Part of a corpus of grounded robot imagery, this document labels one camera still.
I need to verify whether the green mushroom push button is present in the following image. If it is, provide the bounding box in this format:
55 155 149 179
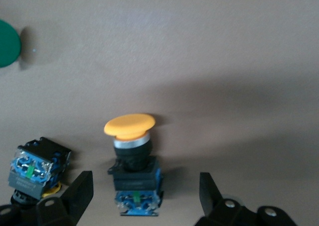
0 19 22 68

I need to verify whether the black blue push button switch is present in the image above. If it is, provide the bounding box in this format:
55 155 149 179
8 136 72 208

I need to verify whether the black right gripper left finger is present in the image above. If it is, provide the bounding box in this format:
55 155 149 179
0 171 94 226

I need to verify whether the yellow push button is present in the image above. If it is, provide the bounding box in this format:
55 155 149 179
104 113 164 217

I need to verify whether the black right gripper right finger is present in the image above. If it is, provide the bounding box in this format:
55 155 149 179
194 172 297 226

